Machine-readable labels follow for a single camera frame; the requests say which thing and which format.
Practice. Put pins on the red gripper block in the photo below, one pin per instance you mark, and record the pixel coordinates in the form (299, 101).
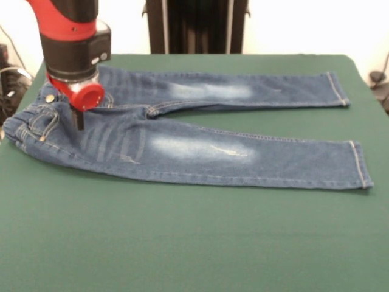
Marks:
(85, 95)

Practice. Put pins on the blue denim jeans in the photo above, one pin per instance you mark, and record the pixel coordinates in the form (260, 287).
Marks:
(212, 146)

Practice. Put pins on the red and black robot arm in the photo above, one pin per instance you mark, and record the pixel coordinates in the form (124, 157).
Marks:
(70, 42)

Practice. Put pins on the dark green table cloth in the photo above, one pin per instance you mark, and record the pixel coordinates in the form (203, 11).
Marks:
(182, 243)

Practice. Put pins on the black round stand base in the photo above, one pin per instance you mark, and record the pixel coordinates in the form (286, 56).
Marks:
(377, 76)

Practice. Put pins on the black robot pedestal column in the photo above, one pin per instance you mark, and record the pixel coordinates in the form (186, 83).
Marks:
(197, 24)

